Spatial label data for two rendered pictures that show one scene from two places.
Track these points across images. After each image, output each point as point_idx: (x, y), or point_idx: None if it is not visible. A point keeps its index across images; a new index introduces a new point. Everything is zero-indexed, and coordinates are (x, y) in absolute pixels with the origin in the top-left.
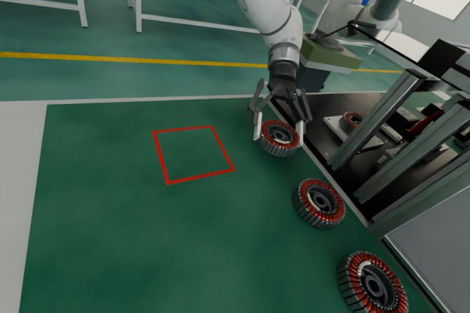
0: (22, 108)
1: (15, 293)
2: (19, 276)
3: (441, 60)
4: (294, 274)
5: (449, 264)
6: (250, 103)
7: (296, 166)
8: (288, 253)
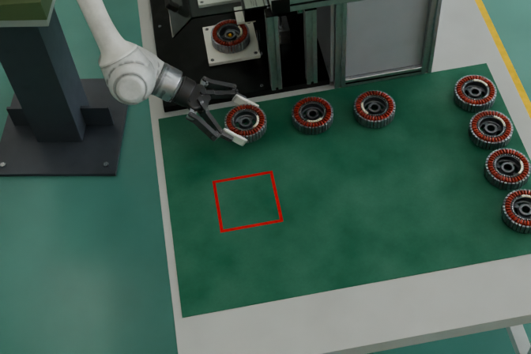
0: (188, 333)
1: (346, 290)
2: (338, 291)
3: (283, 6)
4: (359, 152)
5: (374, 58)
6: (214, 135)
7: (270, 118)
8: (345, 151)
